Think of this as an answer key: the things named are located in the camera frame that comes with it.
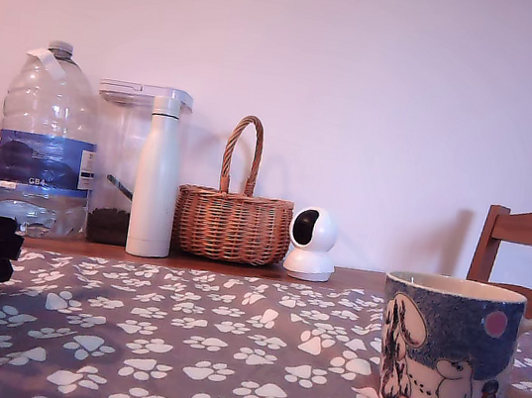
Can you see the dark brown granules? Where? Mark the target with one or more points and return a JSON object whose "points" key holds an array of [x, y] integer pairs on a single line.
{"points": [[106, 227]]}

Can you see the large clear water bottle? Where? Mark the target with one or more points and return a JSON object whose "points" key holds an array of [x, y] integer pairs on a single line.
{"points": [[46, 126]]}

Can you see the grey scoop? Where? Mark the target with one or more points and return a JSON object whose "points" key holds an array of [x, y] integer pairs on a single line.
{"points": [[122, 187]]}

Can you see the clear lidded storage container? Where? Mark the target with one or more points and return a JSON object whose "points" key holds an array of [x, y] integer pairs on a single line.
{"points": [[125, 138]]}

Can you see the white insulated bottle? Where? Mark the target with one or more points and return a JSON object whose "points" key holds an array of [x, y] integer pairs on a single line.
{"points": [[157, 183]]}

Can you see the paw print tablecloth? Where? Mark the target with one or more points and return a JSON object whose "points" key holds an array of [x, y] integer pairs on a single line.
{"points": [[223, 353]]}

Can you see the illustrated blue ceramic mug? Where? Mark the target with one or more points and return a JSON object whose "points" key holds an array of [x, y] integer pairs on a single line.
{"points": [[449, 346]]}

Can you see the wooden chair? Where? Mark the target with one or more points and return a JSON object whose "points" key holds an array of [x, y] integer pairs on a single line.
{"points": [[486, 247]]}

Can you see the small white round camera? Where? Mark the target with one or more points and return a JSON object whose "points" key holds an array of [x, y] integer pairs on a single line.
{"points": [[320, 237]]}

